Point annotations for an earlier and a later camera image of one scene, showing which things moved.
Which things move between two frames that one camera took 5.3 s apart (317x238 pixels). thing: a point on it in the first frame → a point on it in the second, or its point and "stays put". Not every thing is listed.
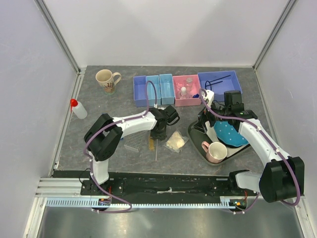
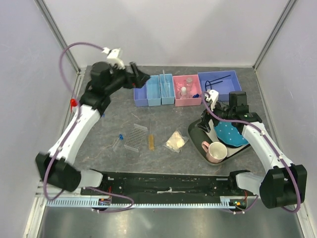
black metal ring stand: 214,83 stays put
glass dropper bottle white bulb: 183,92 stays put
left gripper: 162,136 → 136,80
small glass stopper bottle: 189,86 stays put
